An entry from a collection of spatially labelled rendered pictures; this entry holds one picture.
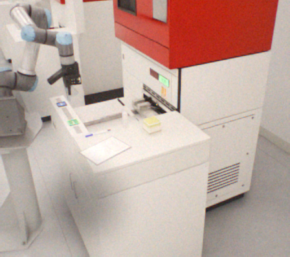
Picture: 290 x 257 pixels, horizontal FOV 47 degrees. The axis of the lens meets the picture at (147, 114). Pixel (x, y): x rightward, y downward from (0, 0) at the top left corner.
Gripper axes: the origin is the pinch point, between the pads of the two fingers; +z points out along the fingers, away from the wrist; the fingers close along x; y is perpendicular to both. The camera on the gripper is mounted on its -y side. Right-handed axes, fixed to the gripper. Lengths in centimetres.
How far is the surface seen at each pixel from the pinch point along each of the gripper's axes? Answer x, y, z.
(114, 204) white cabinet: -50, 4, 36
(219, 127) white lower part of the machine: -15, 92, 35
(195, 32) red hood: -15, 70, -30
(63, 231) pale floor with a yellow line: 20, -13, 111
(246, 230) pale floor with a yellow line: -41, 104, 111
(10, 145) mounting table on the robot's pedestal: 16.8, -33.1, 28.7
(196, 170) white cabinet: -50, 50, 32
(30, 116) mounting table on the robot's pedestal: 47, -17, 29
